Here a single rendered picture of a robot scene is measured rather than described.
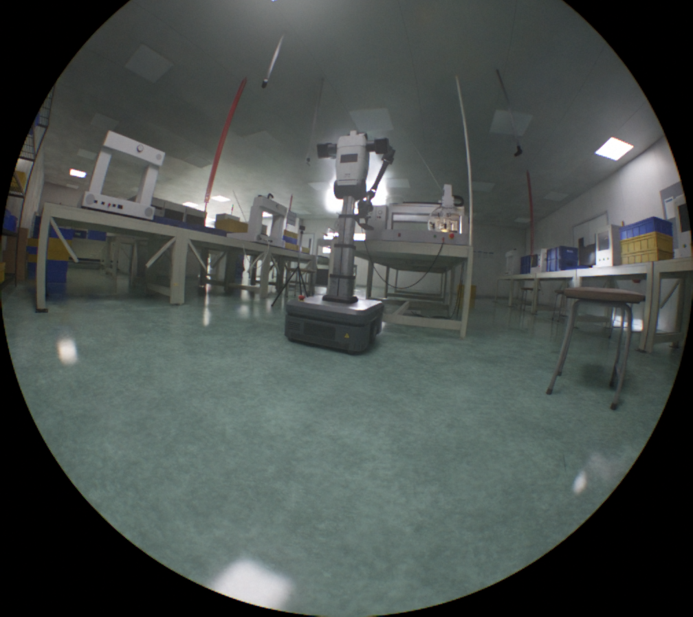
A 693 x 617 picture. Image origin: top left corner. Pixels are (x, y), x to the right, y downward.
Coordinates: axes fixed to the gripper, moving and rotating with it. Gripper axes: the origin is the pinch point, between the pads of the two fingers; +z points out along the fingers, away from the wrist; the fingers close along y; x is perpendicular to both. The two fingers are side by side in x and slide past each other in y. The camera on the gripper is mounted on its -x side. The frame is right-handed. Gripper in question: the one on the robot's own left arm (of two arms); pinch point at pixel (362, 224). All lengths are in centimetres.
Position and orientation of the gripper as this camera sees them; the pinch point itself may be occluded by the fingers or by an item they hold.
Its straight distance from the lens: 207.9
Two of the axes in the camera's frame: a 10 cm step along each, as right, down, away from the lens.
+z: 1.4, 8.9, 4.4
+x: -4.1, 4.6, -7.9
